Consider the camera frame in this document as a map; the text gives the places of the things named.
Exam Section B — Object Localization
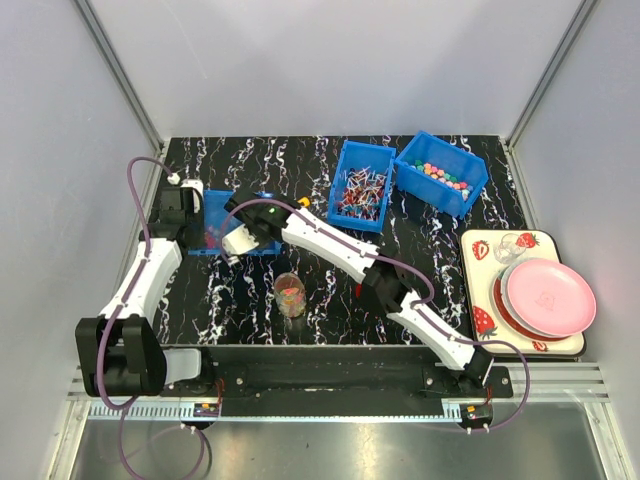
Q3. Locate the clear plastic jar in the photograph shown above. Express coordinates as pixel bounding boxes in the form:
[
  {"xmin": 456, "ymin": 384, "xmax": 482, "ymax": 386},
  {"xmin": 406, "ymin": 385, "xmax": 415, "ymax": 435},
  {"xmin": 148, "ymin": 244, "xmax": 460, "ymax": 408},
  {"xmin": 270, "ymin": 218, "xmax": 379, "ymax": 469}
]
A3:
[{"xmin": 274, "ymin": 273, "xmax": 306, "ymax": 318}]

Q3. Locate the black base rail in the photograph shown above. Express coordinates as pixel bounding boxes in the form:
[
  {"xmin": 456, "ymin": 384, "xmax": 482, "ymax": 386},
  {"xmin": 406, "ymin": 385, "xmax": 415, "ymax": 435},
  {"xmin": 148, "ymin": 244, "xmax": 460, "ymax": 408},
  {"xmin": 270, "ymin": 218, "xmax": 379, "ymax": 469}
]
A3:
[{"xmin": 163, "ymin": 345, "xmax": 514, "ymax": 422}]

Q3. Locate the pink plate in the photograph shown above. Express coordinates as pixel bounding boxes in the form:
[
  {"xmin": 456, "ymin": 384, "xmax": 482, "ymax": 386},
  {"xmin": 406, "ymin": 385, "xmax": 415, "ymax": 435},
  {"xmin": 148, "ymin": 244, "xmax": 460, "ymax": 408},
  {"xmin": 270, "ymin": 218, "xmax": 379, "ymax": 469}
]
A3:
[{"xmin": 501, "ymin": 258, "xmax": 597, "ymax": 337}]

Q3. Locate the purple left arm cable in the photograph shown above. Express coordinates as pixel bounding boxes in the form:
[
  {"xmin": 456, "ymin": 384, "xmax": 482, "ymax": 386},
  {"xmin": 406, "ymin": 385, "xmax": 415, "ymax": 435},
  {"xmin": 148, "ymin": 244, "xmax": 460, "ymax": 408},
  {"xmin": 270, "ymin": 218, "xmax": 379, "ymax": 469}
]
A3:
[{"xmin": 97, "ymin": 156, "xmax": 216, "ymax": 475}]

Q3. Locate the aluminium corner post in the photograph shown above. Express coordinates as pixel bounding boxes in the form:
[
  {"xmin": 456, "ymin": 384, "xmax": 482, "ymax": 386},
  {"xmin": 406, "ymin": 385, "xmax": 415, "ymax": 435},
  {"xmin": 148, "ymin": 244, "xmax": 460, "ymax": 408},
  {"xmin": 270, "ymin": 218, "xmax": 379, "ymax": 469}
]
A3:
[
  {"xmin": 505, "ymin": 0, "xmax": 601, "ymax": 149},
  {"xmin": 71, "ymin": 0, "xmax": 164, "ymax": 152}
]

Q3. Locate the blue bin with star candies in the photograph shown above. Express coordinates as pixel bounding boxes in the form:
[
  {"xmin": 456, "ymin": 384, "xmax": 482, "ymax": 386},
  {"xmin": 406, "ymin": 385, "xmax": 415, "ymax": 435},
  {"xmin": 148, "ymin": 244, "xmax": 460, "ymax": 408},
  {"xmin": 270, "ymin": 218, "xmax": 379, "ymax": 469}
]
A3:
[{"xmin": 188, "ymin": 190, "xmax": 282, "ymax": 256}]

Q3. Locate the aluminium corner post left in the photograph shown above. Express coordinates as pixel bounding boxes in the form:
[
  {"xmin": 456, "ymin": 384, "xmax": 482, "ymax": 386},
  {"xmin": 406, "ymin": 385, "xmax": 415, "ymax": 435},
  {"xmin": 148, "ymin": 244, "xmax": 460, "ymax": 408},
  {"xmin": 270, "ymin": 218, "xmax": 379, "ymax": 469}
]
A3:
[{"xmin": 71, "ymin": 0, "xmax": 164, "ymax": 152}]

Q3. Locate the blue bin with lollipops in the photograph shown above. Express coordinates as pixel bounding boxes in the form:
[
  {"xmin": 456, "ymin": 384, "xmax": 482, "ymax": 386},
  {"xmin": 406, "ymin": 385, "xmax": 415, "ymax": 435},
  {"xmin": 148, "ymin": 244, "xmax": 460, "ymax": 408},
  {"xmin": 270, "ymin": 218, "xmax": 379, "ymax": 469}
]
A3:
[{"xmin": 327, "ymin": 140, "xmax": 396, "ymax": 234}]

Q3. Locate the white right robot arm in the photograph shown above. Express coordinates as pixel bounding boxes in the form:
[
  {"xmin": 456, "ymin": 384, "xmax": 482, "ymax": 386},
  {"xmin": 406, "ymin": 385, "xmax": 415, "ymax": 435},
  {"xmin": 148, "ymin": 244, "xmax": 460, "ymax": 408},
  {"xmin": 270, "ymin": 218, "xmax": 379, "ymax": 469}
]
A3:
[{"xmin": 219, "ymin": 191, "xmax": 494, "ymax": 397}]

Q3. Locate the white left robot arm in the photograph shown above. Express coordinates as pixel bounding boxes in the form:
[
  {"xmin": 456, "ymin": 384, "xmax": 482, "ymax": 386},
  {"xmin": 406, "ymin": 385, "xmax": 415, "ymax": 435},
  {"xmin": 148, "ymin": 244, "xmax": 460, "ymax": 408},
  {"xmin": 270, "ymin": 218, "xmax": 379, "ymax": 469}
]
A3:
[{"xmin": 75, "ymin": 180, "xmax": 216, "ymax": 399}]

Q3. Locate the aluminium corner post right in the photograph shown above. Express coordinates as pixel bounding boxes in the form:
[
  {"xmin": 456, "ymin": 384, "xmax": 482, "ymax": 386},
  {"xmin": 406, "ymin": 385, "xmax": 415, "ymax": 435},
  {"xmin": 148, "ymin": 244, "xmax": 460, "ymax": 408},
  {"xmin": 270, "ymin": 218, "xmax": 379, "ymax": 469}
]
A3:
[{"xmin": 505, "ymin": 0, "xmax": 601, "ymax": 149}]

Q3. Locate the clear glass cup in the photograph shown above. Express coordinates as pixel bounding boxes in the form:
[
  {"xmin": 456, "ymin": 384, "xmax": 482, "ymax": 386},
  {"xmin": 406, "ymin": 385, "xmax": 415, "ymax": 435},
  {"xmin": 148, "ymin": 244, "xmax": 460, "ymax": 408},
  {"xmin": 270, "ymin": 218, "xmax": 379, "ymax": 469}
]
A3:
[{"xmin": 494, "ymin": 233, "xmax": 526, "ymax": 265}]

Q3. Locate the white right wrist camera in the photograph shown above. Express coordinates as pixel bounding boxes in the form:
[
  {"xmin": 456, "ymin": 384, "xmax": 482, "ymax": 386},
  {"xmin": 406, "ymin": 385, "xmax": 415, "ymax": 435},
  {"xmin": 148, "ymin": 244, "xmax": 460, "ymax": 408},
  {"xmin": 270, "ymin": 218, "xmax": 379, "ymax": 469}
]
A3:
[{"xmin": 221, "ymin": 225, "xmax": 259, "ymax": 266}]

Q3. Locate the red plate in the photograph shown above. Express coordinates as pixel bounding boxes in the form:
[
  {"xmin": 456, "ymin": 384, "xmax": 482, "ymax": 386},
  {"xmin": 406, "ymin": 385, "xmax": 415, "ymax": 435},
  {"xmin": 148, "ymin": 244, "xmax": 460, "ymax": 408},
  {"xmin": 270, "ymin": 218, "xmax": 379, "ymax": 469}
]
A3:
[{"xmin": 493, "ymin": 276, "xmax": 565, "ymax": 342}]

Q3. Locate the strawberry print tray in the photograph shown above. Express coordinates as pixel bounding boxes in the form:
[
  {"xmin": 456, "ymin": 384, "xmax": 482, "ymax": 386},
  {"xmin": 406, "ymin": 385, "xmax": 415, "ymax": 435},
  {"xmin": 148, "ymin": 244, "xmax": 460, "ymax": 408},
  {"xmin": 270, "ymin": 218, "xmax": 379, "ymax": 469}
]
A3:
[{"xmin": 460, "ymin": 229, "xmax": 597, "ymax": 358}]

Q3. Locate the blue bin with flower candies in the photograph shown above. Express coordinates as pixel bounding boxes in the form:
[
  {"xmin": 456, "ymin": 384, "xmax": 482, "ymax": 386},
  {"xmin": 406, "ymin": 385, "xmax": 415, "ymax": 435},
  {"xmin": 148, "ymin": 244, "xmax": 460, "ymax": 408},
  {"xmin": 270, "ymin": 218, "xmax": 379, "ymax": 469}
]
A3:
[{"xmin": 395, "ymin": 131, "xmax": 489, "ymax": 219}]

